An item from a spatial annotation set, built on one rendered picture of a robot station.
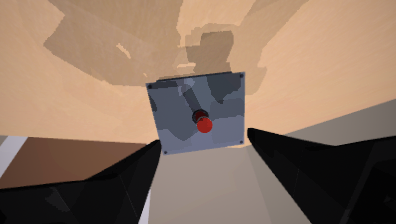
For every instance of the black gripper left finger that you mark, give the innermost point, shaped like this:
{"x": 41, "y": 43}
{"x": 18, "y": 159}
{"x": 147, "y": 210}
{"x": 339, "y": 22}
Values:
{"x": 116, "y": 195}

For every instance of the grey square panel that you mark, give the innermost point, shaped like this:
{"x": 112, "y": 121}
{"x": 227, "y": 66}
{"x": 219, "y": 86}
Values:
{"x": 175, "y": 101}

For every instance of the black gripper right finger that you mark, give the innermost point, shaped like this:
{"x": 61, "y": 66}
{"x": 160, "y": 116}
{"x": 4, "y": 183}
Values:
{"x": 324, "y": 180}

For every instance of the red peg with white band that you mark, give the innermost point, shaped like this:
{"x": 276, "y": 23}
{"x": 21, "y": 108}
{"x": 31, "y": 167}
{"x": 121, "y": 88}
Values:
{"x": 204, "y": 124}

